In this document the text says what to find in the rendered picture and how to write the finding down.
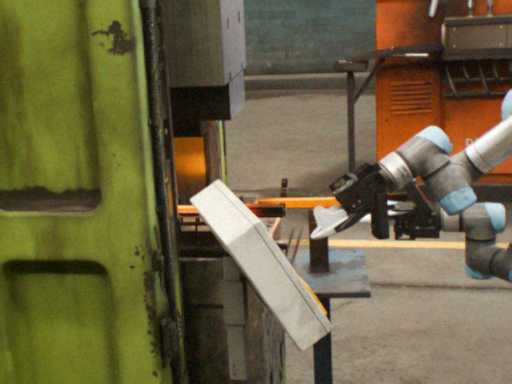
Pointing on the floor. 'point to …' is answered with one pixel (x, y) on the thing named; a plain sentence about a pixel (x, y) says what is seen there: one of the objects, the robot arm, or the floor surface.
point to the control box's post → (238, 334)
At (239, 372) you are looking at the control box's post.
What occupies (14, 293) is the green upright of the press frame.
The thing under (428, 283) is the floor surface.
